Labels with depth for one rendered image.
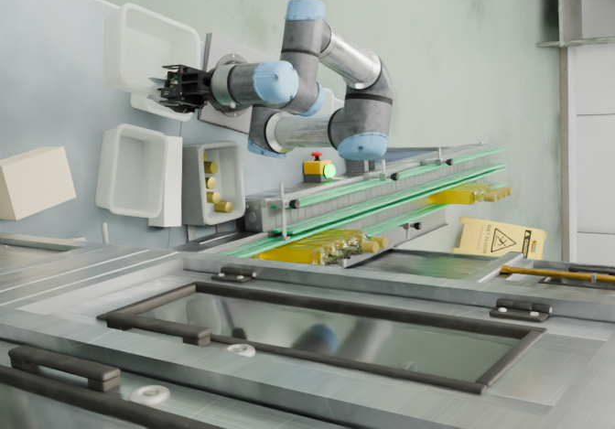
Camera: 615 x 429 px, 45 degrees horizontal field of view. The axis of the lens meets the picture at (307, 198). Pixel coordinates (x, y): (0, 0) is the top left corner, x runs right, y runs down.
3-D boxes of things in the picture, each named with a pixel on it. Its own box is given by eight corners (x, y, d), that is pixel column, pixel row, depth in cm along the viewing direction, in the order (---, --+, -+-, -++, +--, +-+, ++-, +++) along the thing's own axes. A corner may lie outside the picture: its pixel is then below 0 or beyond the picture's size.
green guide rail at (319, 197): (270, 209, 219) (291, 209, 215) (269, 205, 219) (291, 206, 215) (490, 150, 360) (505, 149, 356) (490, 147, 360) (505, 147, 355)
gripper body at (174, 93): (159, 64, 142) (205, 59, 135) (190, 73, 149) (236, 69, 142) (156, 103, 142) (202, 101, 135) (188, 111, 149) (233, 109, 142)
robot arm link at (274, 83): (300, 108, 134) (272, 98, 127) (253, 110, 140) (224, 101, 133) (304, 65, 134) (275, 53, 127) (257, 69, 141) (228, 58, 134)
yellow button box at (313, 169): (303, 181, 256) (321, 182, 252) (302, 160, 255) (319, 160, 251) (315, 178, 262) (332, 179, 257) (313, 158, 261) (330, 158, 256)
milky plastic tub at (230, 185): (183, 224, 208) (206, 226, 203) (177, 145, 205) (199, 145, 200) (224, 214, 222) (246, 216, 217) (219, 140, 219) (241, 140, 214)
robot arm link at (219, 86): (253, 68, 140) (251, 111, 140) (235, 69, 143) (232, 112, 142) (228, 59, 134) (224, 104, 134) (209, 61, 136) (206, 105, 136)
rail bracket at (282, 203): (263, 239, 217) (296, 242, 210) (258, 183, 214) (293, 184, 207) (268, 237, 219) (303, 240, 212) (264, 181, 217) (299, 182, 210)
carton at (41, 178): (-19, 166, 158) (1, 166, 154) (43, 146, 171) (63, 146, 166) (-4, 218, 162) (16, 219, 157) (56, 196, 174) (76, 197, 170)
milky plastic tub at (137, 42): (92, 8, 149) (122, -2, 145) (173, 38, 168) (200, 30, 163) (91, 91, 147) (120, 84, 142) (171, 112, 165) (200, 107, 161)
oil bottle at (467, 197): (428, 203, 308) (493, 206, 291) (427, 189, 307) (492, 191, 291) (434, 201, 312) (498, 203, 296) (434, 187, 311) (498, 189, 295)
